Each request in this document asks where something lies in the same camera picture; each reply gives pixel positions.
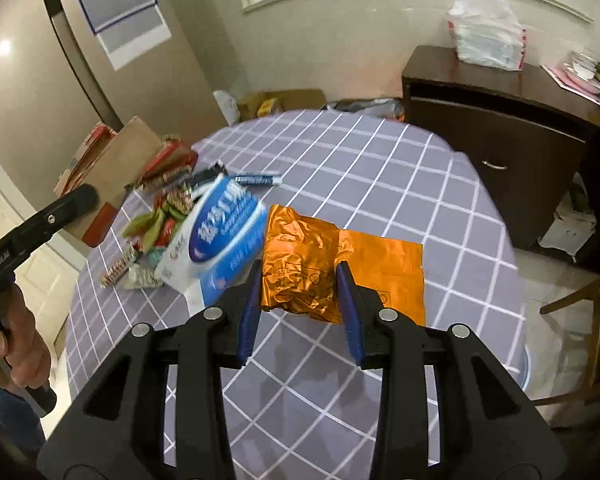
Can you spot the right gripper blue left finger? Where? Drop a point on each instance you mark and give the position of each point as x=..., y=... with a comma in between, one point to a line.
x=251, y=312

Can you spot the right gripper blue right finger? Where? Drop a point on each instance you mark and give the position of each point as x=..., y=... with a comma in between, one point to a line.
x=348, y=298

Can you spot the orange foil wrapper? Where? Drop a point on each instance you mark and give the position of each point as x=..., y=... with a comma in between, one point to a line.
x=299, y=261

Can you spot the blue white mask box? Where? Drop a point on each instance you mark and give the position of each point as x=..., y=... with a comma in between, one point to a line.
x=220, y=237

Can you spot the person's left hand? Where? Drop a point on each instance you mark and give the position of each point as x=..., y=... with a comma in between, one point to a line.
x=24, y=357

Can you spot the blue foil candy wrapper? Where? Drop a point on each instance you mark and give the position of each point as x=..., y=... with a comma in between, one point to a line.
x=258, y=179

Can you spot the brown red paper bag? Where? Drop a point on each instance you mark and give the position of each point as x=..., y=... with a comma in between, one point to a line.
x=115, y=163

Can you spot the blue waste bin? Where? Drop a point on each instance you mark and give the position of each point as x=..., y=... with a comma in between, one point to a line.
x=524, y=376

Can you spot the champagne double-door refrigerator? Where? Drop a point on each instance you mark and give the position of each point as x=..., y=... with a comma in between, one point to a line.
x=56, y=83

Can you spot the white box under cabinet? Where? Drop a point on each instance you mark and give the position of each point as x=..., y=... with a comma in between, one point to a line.
x=570, y=229

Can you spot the dark wooden cabinet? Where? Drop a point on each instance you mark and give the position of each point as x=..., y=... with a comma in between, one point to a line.
x=526, y=137

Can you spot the papers on refrigerator door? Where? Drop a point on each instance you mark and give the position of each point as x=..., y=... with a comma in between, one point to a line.
x=126, y=29

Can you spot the white plastic bag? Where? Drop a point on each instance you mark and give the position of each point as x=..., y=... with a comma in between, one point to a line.
x=487, y=33

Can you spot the pink paper sheet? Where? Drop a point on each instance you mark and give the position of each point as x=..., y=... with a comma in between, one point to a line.
x=567, y=79

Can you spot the white bowl and saucer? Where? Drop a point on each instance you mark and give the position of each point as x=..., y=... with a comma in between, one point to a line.
x=581, y=70

